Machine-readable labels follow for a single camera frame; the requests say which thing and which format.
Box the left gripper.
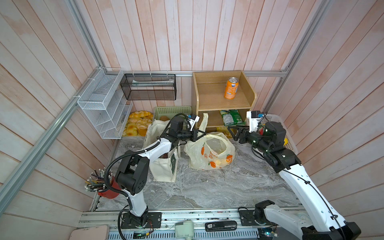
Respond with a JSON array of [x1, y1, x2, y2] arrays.
[[177, 127, 206, 142]]

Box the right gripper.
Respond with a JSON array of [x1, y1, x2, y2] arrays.
[[227, 124, 270, 155]]

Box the yellow plastic grocery bag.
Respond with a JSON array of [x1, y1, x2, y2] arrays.
[[184, 132, 236, 170]]

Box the cream canvas tote bag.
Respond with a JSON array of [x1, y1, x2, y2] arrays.
[[143, 120, 181, 183]]

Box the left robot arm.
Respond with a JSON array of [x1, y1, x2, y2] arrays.
[[104, 114, 206, 228]]

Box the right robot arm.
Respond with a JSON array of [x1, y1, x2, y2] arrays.
[[228, 122, 362, 240]]

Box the yellow snack bag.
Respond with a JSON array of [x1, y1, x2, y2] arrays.
[[216, 126, 233, 139]]

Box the green snack bag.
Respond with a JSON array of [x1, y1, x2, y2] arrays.
[[220, 110, 246, 126]]

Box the brown potato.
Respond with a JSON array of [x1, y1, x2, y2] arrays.
[[159, 116, 170, 122]]

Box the green plastic basket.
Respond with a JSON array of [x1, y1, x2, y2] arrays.
[[154, 106, 192, 120]]

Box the white fruit basket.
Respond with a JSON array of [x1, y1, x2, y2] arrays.
[[246, 111, 299, 155]]

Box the wooden shelf unit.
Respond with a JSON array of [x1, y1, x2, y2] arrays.
[[191, 71, 257, 130]]

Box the orange soda can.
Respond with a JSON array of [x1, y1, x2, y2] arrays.
[[225, 77, 239, 100]]

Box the pile of bread buns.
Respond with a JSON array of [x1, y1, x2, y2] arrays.
[[123, 111, 154, 137]]

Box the black barcode scanner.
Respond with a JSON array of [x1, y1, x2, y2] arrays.
[[205, 221, 238, 232]]

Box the white adapter box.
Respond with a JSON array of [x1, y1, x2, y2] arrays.
[[175, 220, 195, 240]]

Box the black mesh wall basket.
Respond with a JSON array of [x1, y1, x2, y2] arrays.
[[120, 73, 177, 101]]

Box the white wire rack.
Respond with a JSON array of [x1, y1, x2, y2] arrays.
[[78, 68, 133, 140]]

